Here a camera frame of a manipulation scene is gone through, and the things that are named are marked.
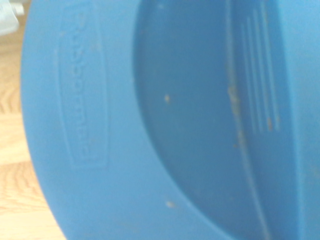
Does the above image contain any clear faceted drinking glass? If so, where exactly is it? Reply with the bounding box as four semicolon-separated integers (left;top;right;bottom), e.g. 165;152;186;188
0;0;26;36

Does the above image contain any blue plastic pitcher lid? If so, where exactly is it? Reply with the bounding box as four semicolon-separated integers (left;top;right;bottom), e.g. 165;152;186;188
20;0;320;240

